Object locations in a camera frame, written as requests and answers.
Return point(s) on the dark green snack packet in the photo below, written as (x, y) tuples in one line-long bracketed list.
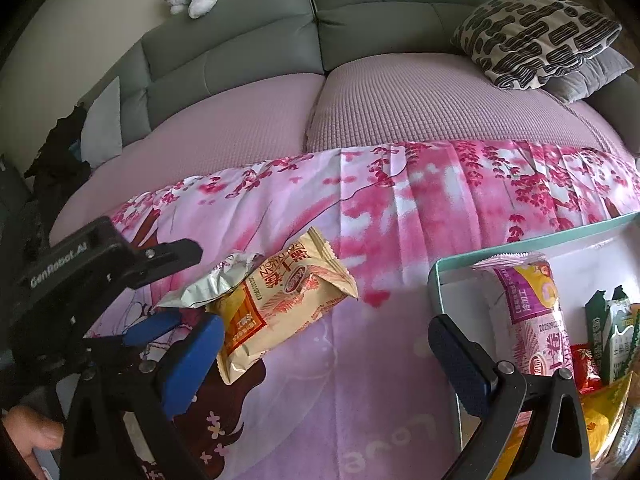
[(596, 325)]

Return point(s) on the shallow teal cardboard box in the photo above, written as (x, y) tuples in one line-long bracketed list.
[(460, 295)]

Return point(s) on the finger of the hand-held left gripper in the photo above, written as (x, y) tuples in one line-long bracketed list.
[(170, 255), (150, 327)]

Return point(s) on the light grey cushion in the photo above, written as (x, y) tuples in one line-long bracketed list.
[(102, 125)]

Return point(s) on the printed cartoon blanket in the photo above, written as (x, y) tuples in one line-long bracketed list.
[(400, 210)]

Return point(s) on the person's left hand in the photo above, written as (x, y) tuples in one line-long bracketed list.
[(32, 430)]

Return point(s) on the small red snack packet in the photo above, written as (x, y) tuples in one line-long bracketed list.
[(585, 367)]

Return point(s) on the silver foil snack packet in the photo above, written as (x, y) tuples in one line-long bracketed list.
[(215, 280)]

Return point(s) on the black clothing heap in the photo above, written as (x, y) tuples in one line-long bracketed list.
[(55, 155)]

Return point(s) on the yellow snack packet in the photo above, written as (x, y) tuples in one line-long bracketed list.
[(605, 415)]

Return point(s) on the green white snack packet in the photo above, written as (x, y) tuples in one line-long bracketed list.
[(622, 345)]

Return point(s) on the beige orange snack packet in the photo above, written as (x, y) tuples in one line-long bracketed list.
[(290, 300)]

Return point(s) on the pink purple snack packet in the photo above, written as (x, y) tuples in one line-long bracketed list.
[(537, 320)]

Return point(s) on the plain grey pillow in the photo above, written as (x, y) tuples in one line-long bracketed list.
[(590, 77)]

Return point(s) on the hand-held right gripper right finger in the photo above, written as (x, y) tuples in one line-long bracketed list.
[(457, 365)]

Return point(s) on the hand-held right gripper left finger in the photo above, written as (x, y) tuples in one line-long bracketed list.
[(192, 360)]

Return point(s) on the grey leather sofa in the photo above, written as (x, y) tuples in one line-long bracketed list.
[(390, 20)]

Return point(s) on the black white patterned pillow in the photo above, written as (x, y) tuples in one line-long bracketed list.
[(530, 35)]

